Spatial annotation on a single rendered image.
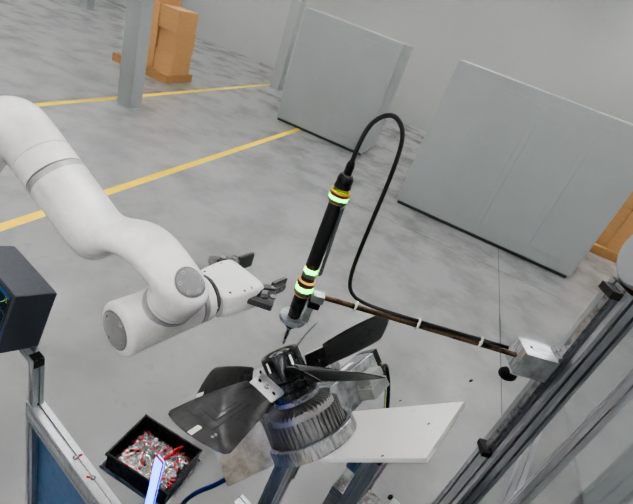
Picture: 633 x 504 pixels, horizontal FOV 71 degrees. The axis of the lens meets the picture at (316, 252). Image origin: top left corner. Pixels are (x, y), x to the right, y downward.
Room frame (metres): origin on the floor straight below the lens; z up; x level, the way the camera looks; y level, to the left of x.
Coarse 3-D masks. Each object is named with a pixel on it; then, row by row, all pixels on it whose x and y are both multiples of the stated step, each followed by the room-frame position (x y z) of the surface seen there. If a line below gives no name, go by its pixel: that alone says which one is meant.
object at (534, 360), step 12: (516, 348) 0.98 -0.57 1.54; (528, 348) 0.96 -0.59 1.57; (540, 348) 0.98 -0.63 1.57; (552, 348) 1.00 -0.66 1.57; (516, 360) 0.95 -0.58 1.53; (528, 360) 0.94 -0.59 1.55; (540, 360) 0.94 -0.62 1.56; (552, 360) 0.95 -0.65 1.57; (516, 372) 0.93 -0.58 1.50; (528, 372) 0.94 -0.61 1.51; (540, 372) 0.94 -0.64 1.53; (552, 372) 0.94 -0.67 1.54
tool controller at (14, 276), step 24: (0, 264) 0.91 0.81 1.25; (24, 264) 0.97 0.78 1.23; (0, 288) 0.85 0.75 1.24; (24, 288) 0.87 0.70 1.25; (48, 288) 0.91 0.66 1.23; (0, 312) 0.82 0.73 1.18; (24, 312) 0.84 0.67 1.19; (48, 312) 0.89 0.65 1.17; (0, 336) 0.79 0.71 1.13; (24, 336) 0.84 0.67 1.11
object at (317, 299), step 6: (324, 294) 0.91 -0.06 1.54; (312, 300) 0.89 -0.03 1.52; (318, 300) 0.89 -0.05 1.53; (306, 306) 0.89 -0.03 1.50; (312, 306) 0.88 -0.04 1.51; (318, 306) 0.88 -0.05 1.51; (282, 312) 0.89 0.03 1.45; (306, 312) 0.89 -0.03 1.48; (282, 318) 0.87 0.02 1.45; (288, 318) 0.88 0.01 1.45; (300, 318) 0.90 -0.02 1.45; (306, 318) 0.89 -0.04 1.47; (288, 324) 0.86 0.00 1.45; (294, 324) 0.87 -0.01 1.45; (300, 324) 0.87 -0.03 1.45
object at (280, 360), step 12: (288, 348) 1.02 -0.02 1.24; (264, 360) 0.96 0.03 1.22; (276, 360) 0.95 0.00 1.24; (288, 360) 0.96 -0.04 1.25; (300, 360) 0.99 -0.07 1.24; (276, 372) 0.94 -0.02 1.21; (288, 372) 0.94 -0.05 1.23; (276, 384) 0.93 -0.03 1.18; (288, 384) 0.94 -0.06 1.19; (300, 384) 0.95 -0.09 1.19; (312, 384) 0.95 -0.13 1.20; (288, 396) 0.90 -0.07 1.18; (300, 396) 0.91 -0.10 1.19
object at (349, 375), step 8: (304, 368) 0.77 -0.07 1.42; (312, 368) 0.77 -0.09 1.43; (320, 368) 0.78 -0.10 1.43; (328, 368) 0.80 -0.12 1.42; (320, 376) 0.90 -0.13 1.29; (328, 376) 0.88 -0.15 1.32; (336, 376) 0.87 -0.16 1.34; (344, 376) 0.85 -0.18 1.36; (352, 376) 0.84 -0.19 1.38; (360, 376) 0.83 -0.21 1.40; (368, 376) 0.82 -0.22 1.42; (376, 376) 0.82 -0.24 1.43
